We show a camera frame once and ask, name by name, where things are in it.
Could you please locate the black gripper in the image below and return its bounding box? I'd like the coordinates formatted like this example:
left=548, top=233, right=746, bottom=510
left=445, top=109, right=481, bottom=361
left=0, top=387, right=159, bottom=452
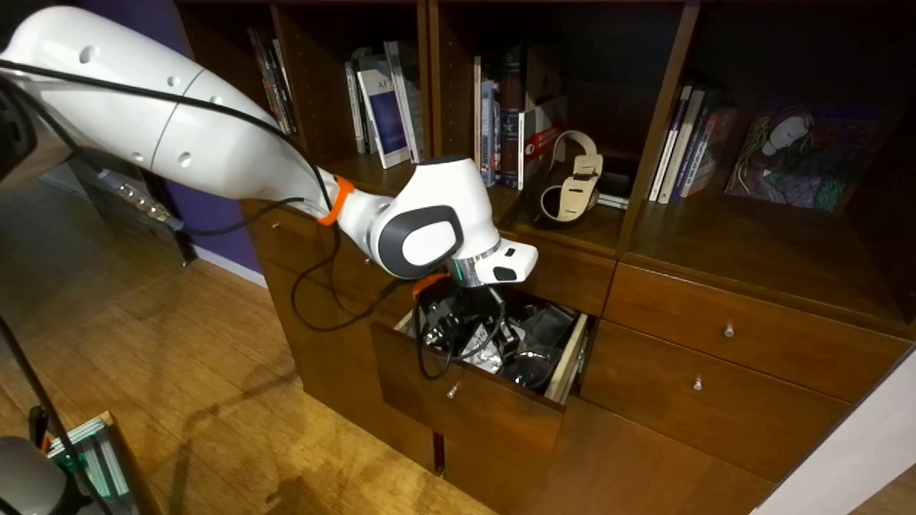
left=415, top=282, right=511, bottom=361

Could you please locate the clear plastic zip bag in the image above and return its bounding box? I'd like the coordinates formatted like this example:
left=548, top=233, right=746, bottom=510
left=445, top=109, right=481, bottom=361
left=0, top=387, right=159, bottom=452
left=504, top=331, right=568, bottom=395

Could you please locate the open wooden drawer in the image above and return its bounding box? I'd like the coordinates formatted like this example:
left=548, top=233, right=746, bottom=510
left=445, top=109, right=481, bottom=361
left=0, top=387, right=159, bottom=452
left=369, top=282, right=595, bottom=512

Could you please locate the closed wooden drawer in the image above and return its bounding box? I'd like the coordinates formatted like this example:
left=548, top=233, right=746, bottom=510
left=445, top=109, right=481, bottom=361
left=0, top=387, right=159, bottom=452
left=504, top=226, right=620, bottom=319
left=602, top=259, right=914, bottom=407
left=578, top=318, right=853, bottom=482
left=243, top=199, right=338, bottom=281
left=326, top=249, right=425, bottom=326

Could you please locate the brown wooden shelf cabinet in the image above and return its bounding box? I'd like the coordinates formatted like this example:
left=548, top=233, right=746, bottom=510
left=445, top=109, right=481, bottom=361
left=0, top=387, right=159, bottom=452
left=169, top=0, right=916, bottom=515

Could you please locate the white paper with handwriting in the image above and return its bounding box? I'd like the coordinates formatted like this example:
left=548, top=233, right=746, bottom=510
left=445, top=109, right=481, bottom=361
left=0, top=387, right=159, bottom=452
left=462, top=326, right=511, bottom=377

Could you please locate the black fabric pouch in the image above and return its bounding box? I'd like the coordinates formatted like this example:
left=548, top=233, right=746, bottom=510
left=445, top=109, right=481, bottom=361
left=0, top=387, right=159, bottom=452
left=518, top=301, right=582, bottom=361

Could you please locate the thin white spine book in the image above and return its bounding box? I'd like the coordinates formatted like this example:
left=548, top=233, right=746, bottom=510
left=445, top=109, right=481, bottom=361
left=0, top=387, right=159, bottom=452
left=517, top=109, right=531, bottom=193

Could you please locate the red flat item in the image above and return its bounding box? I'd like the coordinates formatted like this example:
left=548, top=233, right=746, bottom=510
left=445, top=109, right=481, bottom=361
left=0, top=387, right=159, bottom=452
left=525, top=126, right=568, bottom=163

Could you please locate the blue spine book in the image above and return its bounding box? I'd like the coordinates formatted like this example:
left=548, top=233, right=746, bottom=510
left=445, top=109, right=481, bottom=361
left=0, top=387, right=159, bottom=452
left=481, top=78, right=508, bottom=189

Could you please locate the beige spine book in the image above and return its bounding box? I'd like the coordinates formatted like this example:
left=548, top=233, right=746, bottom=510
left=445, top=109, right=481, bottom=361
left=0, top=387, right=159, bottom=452
left=472, top=53, right=488, bottom=189

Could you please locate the white upright book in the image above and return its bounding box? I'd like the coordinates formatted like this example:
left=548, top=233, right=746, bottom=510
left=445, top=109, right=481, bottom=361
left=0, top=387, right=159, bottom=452
left=381, top=37, right=429, bottom=155
left=668, top=89, right=711, bottom=206
left=342, top=56, right=369, bottom=160
left=647, top=85, right=697, bottom=206

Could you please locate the dark purple book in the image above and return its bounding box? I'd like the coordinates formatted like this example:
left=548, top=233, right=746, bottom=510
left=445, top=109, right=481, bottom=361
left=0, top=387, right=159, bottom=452
left=684, top=103, right=741, bottom=202

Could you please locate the dark leaning book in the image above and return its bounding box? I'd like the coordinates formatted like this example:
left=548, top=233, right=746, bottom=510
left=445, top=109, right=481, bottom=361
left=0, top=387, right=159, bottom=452
left=243, top=25, right=302, bottom=138

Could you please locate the dark side table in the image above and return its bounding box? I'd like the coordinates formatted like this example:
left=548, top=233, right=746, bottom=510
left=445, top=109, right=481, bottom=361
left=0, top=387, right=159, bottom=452
left=66, top=150, right=197, bottom=268

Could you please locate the small white teal box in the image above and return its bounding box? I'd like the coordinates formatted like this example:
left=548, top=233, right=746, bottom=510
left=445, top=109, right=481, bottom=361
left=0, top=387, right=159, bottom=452
left=47, top=409, right=146, bottom=515

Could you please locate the white slanted panel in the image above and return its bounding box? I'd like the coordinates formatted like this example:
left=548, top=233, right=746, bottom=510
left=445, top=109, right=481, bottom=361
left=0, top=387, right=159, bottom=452
left=750, top=345, right=916, bottom=515

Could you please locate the black tripod stand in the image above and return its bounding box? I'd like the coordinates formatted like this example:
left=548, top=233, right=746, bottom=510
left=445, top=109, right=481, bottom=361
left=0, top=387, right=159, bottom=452
left=0, top=318, right=97, bottom=515

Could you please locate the gray round object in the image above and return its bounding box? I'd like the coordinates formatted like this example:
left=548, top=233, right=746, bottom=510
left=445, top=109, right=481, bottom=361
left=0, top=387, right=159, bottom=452
left=0, top=434, right=73, bottom=515

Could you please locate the orange cable strap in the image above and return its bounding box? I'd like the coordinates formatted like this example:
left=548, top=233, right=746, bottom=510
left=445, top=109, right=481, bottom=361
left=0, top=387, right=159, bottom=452
left=315, top=175, right=358, bottom=229

